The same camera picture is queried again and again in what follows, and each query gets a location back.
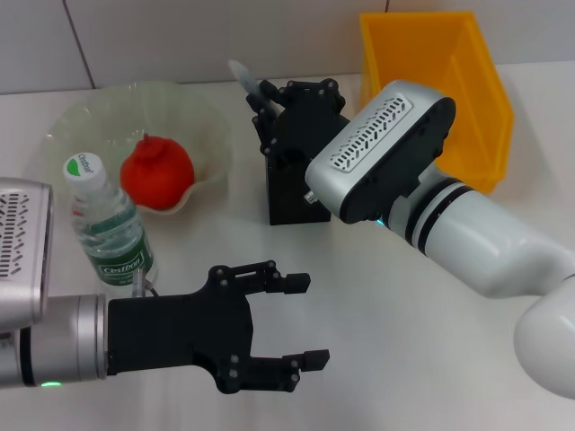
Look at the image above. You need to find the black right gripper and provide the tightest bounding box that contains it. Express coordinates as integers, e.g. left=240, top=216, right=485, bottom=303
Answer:
left=244, top=79, right=352, bottom=170

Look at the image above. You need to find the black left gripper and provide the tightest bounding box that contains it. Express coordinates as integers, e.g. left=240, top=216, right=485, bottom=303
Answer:
left=106, top=259, right=332, bottom=396

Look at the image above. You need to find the grey pen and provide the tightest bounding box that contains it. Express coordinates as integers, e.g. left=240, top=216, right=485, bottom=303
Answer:
left=227, top=58, right=282, bottom=119

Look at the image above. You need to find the clear green-label water bottle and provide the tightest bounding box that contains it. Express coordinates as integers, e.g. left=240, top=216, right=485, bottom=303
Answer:
left=62, top=152, right=158, bottom=289

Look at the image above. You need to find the black mesh pen holder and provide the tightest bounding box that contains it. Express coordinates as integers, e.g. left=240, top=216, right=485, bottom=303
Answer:
left=267, top=154, right=332, bottom=226

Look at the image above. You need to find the pale green glass fruit plate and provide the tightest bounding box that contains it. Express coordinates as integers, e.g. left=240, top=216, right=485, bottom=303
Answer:
left=42, top=80, right=233, bottom=217

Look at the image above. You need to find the yellow plastic bin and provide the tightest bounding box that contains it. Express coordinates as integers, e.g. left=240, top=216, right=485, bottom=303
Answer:
left=358, top=11, right=516, bottom=195

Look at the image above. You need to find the left wrist cable with connector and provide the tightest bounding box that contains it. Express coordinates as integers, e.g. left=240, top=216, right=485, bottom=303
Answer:
left=132, top=268, right=163, bottom=298

